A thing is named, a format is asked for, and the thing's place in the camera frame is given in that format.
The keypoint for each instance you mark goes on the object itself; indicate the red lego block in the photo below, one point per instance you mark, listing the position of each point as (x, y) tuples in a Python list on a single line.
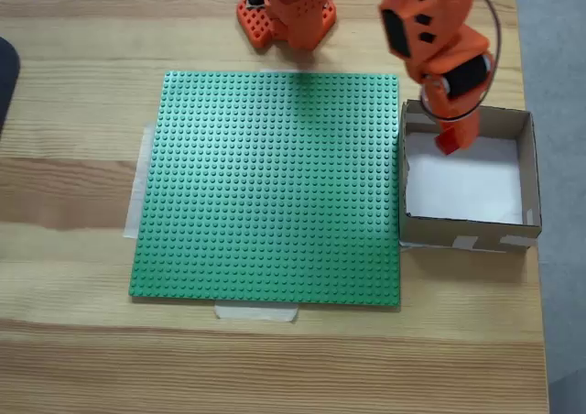
[(446, 144)]

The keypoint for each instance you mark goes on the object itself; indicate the open cardboard box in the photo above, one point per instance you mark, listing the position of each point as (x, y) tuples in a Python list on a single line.
[(430, 235)]

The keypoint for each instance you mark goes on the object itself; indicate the green lego baseplate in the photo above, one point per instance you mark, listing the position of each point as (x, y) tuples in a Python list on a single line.
[(206, 203)]

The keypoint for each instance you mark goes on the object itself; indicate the masking tape strip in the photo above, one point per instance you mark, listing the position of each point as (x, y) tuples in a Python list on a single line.
[(279, 70), (135, 194), (256, 312), (412, 247)]

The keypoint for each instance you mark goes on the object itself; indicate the black rounded flat object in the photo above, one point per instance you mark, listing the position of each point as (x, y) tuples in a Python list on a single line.
[(8, 79)]

